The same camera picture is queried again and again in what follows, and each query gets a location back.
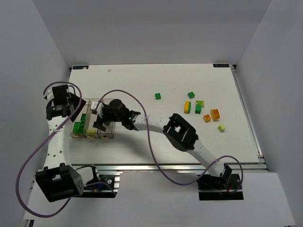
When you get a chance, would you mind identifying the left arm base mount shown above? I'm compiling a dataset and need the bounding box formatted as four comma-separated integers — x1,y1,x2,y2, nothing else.
80,166,119,199

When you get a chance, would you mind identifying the green 2x3 lego brick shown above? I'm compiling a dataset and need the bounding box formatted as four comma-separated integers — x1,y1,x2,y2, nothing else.
80,113,86,122

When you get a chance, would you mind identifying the right blue table label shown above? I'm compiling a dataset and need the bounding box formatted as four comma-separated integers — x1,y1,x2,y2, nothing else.
213,63,230,68

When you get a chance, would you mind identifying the right clear container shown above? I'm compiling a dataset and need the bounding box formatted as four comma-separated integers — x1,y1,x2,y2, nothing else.
97,98,116,139

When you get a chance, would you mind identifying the pale yellow small lego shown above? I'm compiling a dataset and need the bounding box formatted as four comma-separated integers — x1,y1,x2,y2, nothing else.
218,124,226,132

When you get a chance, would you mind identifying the orange and green lego stack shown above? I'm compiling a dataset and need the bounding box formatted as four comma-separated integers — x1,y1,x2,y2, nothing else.
184,101,191,114

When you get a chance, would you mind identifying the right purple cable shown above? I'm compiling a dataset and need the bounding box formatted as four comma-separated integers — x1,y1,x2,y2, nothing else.
98,89,244,194

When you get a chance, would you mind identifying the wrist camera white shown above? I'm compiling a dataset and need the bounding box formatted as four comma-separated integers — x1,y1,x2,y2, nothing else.
90,101,103,115
43,88,53,101

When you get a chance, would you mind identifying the clear container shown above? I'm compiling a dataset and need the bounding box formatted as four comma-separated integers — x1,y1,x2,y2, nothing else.
70,99,89,138
97,98,116,139
84,98,99,139

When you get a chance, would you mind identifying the left blue table label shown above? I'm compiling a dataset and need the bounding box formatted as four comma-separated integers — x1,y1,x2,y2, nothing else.
72,65,89,70

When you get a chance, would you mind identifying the blue table label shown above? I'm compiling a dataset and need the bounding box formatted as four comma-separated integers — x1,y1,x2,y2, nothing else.
213,63,230,68
72,65,89,70

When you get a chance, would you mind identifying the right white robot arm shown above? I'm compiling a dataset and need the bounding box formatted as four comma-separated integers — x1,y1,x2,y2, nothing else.
90,99,232,189

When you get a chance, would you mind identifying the green lego with letter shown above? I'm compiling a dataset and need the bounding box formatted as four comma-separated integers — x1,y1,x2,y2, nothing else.
195,105,202,114

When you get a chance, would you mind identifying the green and lime lego stack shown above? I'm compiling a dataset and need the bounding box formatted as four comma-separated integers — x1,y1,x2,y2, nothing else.
86,129,98,133

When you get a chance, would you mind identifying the lime upside-down lego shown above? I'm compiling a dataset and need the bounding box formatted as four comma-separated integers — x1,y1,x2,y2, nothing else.
196,100,205,107

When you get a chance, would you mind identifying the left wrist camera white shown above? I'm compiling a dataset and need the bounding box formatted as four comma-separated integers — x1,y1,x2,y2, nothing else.
43,88,53,101

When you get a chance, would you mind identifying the large orange lego brick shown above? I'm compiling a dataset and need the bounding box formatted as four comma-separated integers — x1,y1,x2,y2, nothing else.
210,109,220,121

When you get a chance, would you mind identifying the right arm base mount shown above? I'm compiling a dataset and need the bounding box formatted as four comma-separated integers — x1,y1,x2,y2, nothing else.
197,174,244,201

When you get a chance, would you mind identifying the middle clear container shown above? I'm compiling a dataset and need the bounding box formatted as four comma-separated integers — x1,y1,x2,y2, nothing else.
84,98,99,139

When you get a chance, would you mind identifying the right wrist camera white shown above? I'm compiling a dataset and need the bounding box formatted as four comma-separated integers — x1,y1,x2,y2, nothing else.
90,101,103,115

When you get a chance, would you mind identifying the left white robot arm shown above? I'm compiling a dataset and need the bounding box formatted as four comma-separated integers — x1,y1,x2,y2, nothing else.
35,85,99,202

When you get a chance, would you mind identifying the green 2x4 lego brick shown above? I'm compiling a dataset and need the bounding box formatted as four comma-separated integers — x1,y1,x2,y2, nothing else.
72,122,85,133

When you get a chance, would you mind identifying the small green lego brick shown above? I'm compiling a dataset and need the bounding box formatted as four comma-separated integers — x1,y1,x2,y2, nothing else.
154,93,161,100

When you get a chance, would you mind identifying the small orange lego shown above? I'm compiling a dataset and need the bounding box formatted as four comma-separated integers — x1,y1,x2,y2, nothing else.
203,114,212,122

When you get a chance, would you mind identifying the aluminium table rail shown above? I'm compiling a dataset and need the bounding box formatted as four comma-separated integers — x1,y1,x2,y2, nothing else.
44,162,268,173

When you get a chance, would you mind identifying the small green lego right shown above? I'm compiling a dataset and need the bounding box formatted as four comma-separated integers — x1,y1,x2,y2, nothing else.
187,92,195,99

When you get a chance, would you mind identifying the left clear container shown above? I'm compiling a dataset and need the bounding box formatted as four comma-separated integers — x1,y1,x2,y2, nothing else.
70,99,89,138

